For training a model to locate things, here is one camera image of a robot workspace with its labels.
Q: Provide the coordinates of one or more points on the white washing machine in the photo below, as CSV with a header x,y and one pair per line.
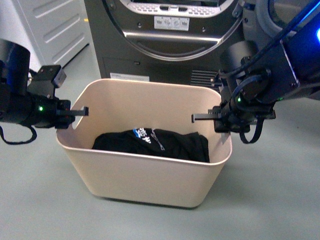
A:
x,y
54,31

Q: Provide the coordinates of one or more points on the black printed t-shirt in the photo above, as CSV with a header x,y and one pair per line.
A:
x,y
156,142

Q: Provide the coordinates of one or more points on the beige plastic laundry hamper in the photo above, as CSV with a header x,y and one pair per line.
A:
x,y
117,105

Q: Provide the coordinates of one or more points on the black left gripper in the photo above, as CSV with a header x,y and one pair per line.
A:
x,y
42,112

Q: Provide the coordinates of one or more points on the dark grey tumble dryer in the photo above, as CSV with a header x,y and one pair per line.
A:
x,y
168,41

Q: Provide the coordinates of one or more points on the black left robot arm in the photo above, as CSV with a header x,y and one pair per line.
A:
x,y
15,75

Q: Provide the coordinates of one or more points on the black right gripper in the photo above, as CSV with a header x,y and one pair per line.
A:
x,y
236,115

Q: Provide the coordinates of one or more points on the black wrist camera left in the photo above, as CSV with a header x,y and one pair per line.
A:
x,y
46,81

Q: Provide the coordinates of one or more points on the grey dryer door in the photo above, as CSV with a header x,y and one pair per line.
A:
x,y
262,20

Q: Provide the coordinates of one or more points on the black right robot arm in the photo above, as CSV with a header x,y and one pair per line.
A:
x,y
278,59

